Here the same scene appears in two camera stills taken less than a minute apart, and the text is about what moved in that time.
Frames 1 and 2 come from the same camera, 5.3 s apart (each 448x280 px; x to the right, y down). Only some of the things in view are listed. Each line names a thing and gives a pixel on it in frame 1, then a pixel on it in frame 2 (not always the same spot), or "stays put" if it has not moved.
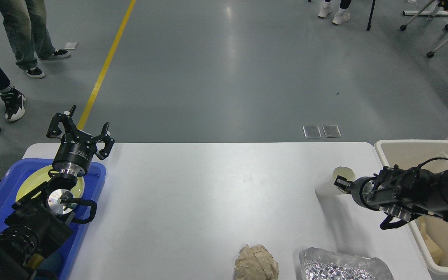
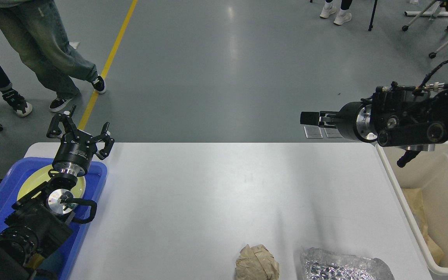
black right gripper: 361,189 → 354,121
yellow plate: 42,175 stays put
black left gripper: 76,148 stays put
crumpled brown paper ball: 256,263 stays put
